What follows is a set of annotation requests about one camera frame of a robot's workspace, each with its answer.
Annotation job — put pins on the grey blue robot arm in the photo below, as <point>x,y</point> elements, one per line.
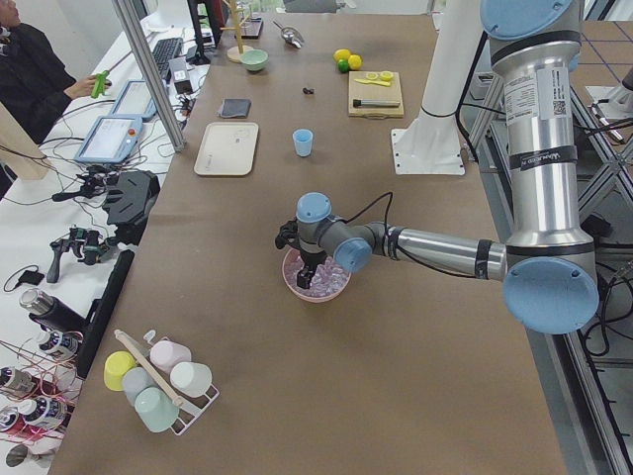
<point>545,261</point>

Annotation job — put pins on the green lime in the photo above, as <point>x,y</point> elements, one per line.
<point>343,66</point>

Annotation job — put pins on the blue teach pendant near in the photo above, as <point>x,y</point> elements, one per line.
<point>111,139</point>

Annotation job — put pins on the lemon half lower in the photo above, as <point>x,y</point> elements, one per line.
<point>386,75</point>

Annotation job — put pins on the black metal tray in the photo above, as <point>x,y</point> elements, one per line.
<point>252,29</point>

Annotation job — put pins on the metal ice scoop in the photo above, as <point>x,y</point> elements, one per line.
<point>290,35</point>

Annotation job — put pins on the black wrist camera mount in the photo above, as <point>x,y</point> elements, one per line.
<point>288,235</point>

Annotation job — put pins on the black keyboard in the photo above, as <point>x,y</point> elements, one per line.
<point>164,51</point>

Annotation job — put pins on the black thermos bottle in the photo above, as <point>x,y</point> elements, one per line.
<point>50,313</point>

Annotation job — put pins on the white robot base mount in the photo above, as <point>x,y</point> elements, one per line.
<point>431,143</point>

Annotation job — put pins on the blue teach pendant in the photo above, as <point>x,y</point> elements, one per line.
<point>135,100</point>
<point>111,139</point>

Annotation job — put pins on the wooden cup stand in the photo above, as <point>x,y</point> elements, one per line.
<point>234,54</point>

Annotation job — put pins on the grey folded cloth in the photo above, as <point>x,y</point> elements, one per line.
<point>232,108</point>

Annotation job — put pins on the blue teach pendant far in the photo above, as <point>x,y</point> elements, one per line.
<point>135,100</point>

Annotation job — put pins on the mint plastic cup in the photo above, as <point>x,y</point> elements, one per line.
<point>156,409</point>

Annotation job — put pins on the yellow plastic knife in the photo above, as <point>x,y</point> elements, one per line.
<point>377,82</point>

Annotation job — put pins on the white wire cup rack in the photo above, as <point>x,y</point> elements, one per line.
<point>190,409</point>

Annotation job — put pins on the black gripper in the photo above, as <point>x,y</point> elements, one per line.
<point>312,259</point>

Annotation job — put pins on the blue plastic cup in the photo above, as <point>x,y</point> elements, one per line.
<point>303,142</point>

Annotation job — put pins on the pink bowl of ice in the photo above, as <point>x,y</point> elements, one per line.
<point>328,282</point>

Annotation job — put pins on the pink plastic cup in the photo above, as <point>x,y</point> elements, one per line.
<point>166,354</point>

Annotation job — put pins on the aluminium frame post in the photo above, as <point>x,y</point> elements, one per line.
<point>131,25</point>

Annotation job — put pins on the yellow lemon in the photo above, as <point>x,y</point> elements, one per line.
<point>355,62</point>
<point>341,54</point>

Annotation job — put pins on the wooden cutting board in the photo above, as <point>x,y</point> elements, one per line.
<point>374,92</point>

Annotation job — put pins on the yellow plastic cup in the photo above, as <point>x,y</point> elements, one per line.
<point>117,365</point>

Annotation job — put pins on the yellow lemon upper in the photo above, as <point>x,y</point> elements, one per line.
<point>341,54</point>

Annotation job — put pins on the mint green bowl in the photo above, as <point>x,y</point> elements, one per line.
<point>254,60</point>

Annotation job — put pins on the cream rabbit tray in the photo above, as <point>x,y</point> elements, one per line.
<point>227,149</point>

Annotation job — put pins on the steel muddler black tip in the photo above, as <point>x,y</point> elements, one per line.
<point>366,103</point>

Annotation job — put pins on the grey plastic cup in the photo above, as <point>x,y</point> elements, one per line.
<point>134,382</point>

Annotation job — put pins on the white plastic cup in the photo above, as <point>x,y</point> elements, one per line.
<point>191,378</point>

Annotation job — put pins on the yellow lemon lower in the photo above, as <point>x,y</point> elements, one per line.
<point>355,62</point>

